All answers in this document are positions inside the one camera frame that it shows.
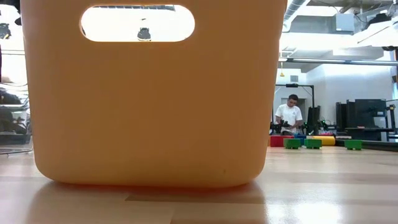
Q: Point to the red arch block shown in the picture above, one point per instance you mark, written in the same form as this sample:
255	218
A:
275	141

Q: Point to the small green block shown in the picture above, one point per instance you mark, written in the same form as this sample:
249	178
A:
353	144
312	143
292	143

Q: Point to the yellow cylinder block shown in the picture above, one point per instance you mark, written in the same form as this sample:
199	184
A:
329	141

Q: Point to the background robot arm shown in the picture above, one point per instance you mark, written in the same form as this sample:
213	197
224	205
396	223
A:
323	125
280	127

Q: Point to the orange plastic bin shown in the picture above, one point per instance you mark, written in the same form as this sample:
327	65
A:
149	109

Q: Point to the person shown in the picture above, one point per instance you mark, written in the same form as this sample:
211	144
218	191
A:
289	115

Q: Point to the yellow pendant lamp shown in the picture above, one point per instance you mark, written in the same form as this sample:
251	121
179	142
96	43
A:
282	74

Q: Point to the black ceiling fixture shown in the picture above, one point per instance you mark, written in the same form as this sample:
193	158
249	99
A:
144	33
4	31

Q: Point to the blue rounded block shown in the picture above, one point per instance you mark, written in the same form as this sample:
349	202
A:
300	136

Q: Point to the black tall stand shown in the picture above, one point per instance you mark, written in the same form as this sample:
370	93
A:
313	116

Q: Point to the horizontal ceiling pipe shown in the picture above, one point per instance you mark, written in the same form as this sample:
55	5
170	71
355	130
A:
342	61

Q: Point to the black background table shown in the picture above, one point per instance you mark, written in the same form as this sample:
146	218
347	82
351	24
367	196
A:
368	133

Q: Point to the black monitor stack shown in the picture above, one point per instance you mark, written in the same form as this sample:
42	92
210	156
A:
370	112

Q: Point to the grey vent box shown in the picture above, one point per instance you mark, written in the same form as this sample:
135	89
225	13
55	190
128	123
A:
344	21

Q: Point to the clear plastic bin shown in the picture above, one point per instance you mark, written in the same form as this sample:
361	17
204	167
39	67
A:
18	152

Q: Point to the black gantry frame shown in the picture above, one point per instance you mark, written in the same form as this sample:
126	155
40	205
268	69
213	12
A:
293	85

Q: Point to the round ceiling duct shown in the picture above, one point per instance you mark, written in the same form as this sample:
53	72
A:
293	9

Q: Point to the white ceiling duct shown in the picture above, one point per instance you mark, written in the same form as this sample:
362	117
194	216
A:
377	32

